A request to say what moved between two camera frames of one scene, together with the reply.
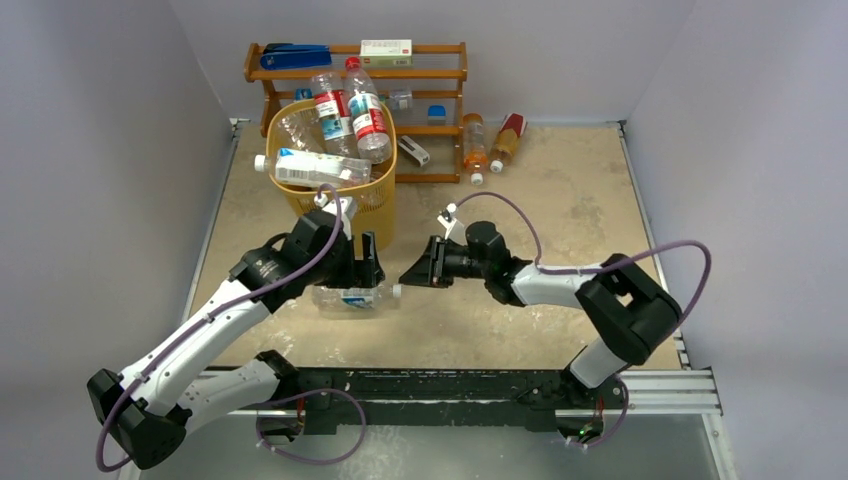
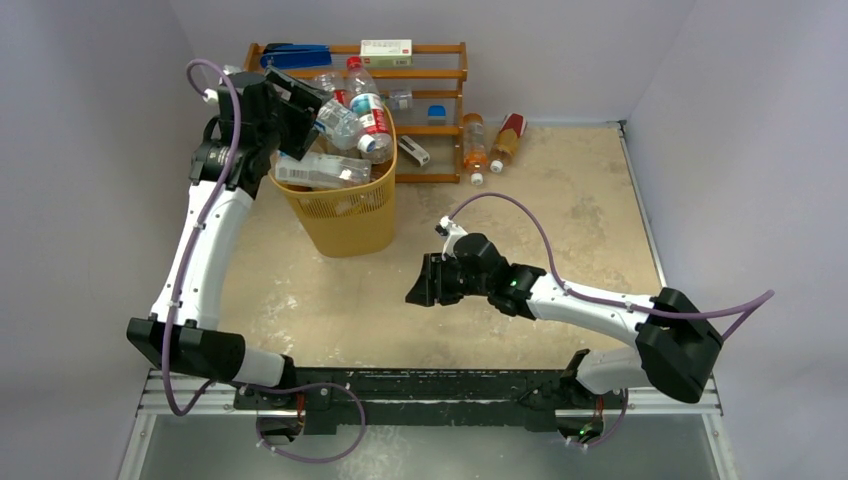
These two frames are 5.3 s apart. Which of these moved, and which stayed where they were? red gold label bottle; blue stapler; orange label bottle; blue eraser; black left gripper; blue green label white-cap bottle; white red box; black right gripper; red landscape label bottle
Moved: blue green label white-cap bottle; black right gripper; black left gripper
Stayed: blue eraser; orange label bottle; red gold label bottle; white red box; blue stapler; red landscape label bottle
